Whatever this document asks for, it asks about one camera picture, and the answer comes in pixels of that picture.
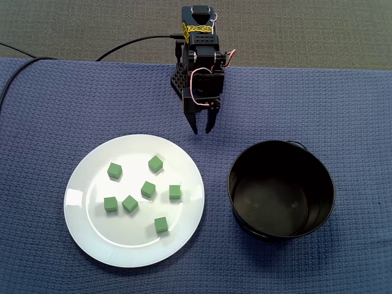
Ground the thick black cable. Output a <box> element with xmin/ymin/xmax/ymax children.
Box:
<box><xmin>0</xmin><ymin>32</ymin><xmax>184</xmax><ymax>107</ymax></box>

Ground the blue woven table cloth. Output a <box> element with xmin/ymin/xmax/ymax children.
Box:
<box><xmin>0</xmin><ymin>57</ymin><xmax>392</xmax><ymax>294</ymax></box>

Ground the thin black cable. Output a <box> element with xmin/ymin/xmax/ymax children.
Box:
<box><xmin>0</xmin><ymin>42</ymin><xmax>37</xmax><ymax>59</ymax></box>

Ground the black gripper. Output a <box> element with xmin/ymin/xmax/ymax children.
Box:
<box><xmin>183</xmin><ymin>69</ymin><xmax>225</xmax><ymax>135</ymax></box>

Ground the black round metal container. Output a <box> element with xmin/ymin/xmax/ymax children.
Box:
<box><xmin>227</xmin><ymin>140</ymin><xmax>336</xmax><ymax>244</ymax></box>

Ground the white round plate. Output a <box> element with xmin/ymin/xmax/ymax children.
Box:
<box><xmin>63</xmin><ymin>134</ymin><xmax>205</xmax><ymax>269</ymax></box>

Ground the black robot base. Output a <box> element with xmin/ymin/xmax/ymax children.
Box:
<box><xmin>170</xmin><ymin>61</ymin><xmax>188</xmax><ymax>99</ymax></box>

